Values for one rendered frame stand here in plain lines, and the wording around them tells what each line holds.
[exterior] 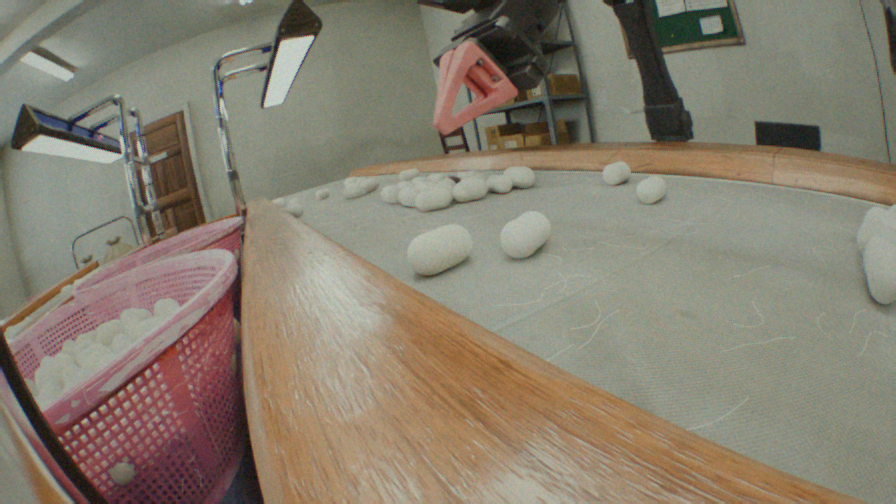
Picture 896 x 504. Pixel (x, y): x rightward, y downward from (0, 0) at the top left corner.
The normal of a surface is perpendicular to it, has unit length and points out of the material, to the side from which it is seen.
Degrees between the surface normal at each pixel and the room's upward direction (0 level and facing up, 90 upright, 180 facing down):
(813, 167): 45
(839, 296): 0
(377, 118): 90
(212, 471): 108
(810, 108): 90
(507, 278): 0
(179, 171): 90
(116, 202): 90
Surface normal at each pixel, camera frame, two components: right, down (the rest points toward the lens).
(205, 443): 0.99, 0.14
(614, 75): -0.89, 0.29
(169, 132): 0.43, 0.19
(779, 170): -0.72, -0.44
